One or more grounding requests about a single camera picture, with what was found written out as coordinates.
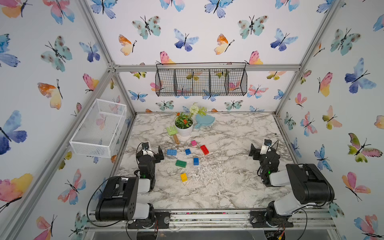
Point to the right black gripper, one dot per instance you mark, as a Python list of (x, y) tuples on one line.
[(257, 153)]

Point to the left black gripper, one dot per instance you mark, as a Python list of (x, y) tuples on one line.
[(156, 156)]

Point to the light blue long lego brick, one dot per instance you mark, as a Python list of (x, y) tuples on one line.
[(171, 152)]

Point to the green long lego brick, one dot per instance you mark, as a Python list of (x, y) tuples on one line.
[(181, 164)]

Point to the yellow small lego brick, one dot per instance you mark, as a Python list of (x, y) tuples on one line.
[(184, 177)]

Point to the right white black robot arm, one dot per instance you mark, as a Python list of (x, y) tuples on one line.
[(309, 187)]

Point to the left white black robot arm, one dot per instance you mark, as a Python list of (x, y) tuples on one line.
[(118, 201)]

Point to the red long lego brick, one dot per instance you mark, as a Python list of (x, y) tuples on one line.
[(204, 150)]

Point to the green toy rake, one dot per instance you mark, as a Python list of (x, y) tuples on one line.
[(172, 131)]

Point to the white pot with flowers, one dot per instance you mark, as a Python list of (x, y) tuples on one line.
[(184, 120)]

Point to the teal whale shaped dish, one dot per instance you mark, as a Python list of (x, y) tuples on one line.
[(204, 121)]

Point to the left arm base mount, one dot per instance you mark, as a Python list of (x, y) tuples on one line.
[(156, 220)]

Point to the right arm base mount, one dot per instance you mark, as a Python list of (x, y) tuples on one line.
[(265, 219)]

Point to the white mesh wall basket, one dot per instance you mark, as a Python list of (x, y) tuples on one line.
[(97, 134)]

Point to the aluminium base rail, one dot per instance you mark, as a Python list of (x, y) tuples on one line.
[(221, 220)]

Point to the black wire wall basket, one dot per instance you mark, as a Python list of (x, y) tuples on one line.
[(201, 79)]

